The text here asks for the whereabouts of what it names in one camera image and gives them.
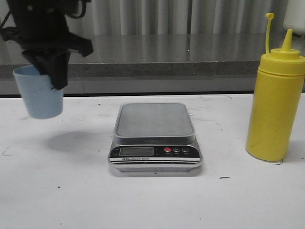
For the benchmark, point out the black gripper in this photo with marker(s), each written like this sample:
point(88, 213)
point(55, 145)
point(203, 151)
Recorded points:
point(41, 25)

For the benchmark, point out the light blue plastic cup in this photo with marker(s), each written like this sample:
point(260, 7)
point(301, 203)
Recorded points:
point(41, 98)

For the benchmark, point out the yellow squeeze bottle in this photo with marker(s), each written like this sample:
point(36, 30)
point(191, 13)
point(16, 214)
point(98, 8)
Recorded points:
point(279, 82)

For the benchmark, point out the silver digital kitchen scale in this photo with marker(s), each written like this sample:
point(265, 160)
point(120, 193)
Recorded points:
point(154, 137)

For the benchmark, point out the grey stone counter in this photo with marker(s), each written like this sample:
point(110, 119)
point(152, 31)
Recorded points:
point(167, 64)

